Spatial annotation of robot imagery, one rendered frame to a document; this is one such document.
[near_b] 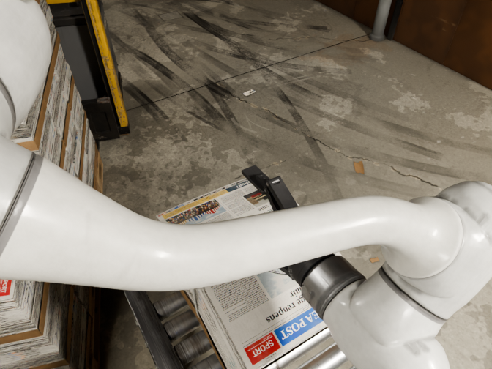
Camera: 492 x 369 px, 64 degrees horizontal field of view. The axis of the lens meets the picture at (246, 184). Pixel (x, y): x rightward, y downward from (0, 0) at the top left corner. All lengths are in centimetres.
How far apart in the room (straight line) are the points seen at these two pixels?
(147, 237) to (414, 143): 270
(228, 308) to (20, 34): 55
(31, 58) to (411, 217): 41
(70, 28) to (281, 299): 223
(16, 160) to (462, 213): 45
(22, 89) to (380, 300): 46
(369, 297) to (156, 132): 248
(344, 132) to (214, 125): 93
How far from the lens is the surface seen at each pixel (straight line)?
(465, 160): 297
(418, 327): 55
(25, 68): 41
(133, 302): 109
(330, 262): 61
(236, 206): 91
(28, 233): 31
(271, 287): 78
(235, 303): 76
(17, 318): 127
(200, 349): 102
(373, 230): 43
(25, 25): 44
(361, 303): 56
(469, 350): 210
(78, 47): 274
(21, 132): 153
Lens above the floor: 172
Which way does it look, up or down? 45 degrees down
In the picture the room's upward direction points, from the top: straight up
